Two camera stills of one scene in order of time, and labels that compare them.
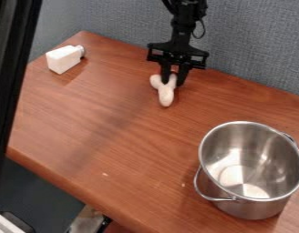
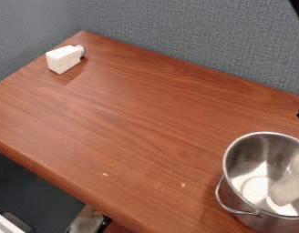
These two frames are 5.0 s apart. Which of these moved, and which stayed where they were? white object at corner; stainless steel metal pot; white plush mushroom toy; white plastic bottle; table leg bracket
Moved: white plush mushroom toy; stainless steel metal pot
Stayed: white object at corner; white plastic bottle; table leg bracket
